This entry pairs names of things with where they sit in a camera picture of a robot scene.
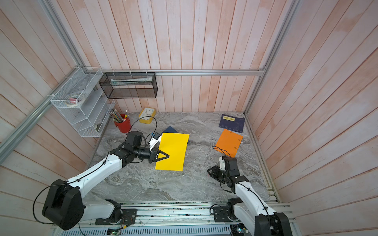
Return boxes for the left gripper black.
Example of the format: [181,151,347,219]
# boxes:
[133,143,170,162]

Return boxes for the yellow paper document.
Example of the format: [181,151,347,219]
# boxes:
[155,133,190,172]

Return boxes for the blue paper document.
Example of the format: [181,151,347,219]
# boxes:
[162,126,179,144]

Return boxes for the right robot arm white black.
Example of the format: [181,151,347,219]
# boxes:
[207,155,292,236]

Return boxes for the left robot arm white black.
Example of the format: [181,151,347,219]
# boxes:
[41,131,169,230]

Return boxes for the orange paper document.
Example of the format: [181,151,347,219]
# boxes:
[215,129,243,157]

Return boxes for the yellow alarm clock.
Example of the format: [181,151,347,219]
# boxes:
[138,107,156,124]

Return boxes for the red pencil cup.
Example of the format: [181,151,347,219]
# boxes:
[114,114,132,133]

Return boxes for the dark navy notebook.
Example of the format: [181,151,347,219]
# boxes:
[219,114,245,133]

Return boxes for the pencils in cup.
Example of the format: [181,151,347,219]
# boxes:
[109,109,128,123]

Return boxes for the black mesh basket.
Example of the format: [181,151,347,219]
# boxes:
[99,72,158,99]

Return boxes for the tape roll in rack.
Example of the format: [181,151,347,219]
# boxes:
[64,94,84,107]

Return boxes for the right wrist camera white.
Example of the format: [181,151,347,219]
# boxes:
[219,157,225,171]

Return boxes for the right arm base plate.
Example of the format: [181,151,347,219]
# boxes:
[210,205,235,223]

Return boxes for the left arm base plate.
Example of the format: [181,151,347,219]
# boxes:
[95,208,137,226]

